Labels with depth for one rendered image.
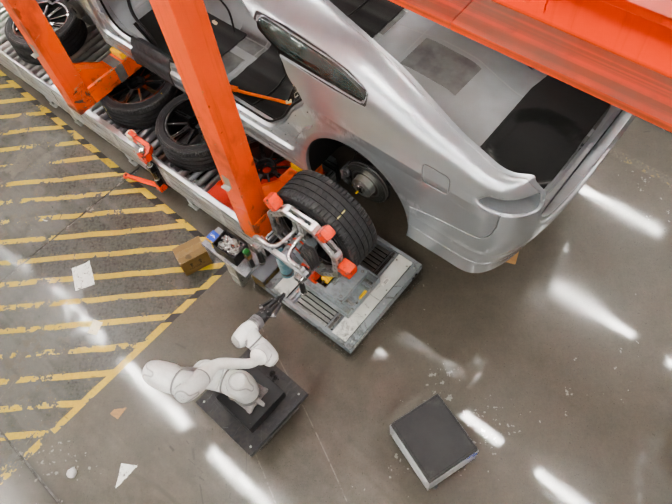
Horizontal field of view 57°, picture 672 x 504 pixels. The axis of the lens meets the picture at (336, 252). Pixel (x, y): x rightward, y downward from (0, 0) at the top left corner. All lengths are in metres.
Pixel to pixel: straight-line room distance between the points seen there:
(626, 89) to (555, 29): 0.23
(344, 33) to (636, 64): 1.96
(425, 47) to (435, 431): 2.49
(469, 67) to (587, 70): 2.84
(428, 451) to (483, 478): 0.49
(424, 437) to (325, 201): 1.48
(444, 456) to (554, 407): 0.90
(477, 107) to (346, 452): 2.36
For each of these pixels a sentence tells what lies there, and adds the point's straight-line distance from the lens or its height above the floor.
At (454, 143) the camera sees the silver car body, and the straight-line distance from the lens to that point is 3.06.
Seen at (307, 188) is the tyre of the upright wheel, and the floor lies 1.17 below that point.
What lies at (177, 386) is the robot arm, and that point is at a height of 1.18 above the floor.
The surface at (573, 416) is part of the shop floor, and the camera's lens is 4.35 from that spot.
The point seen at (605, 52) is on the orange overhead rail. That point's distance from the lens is 1.61.
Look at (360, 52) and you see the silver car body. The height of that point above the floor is 1.86.
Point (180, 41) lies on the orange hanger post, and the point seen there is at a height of 2.22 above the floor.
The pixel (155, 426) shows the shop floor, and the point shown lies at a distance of 4.45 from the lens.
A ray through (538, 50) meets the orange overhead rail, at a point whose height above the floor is 3.00.
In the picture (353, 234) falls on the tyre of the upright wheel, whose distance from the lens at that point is 3.54.
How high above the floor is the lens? 4.05
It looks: 60 degrees down
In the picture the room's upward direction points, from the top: 9 degrees counter-clockwise
